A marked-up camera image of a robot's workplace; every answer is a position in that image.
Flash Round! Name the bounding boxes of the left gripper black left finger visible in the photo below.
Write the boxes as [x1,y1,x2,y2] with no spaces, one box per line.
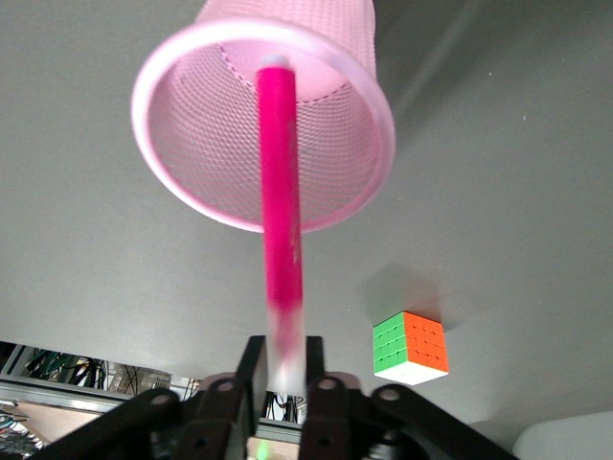
[28,334,268,460]

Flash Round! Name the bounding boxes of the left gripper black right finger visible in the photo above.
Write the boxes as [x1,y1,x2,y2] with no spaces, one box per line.
[299,334,521,460]

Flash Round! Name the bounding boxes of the pink marker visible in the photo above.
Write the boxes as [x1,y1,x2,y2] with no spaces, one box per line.
[256,55,307,399]

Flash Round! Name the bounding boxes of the Rubik's cube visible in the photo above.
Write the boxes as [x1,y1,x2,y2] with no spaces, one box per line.
[372,310,450,386]

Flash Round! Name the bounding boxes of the pink mesh cup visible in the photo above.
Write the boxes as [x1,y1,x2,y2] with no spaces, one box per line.
[131,0,397,234]

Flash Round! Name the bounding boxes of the tangled cable bundle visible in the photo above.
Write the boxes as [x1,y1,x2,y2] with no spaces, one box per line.
[23,348,116,384]

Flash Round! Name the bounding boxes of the aluminium extrusion rail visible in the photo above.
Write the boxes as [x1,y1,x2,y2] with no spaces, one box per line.
[0,342,193,416]

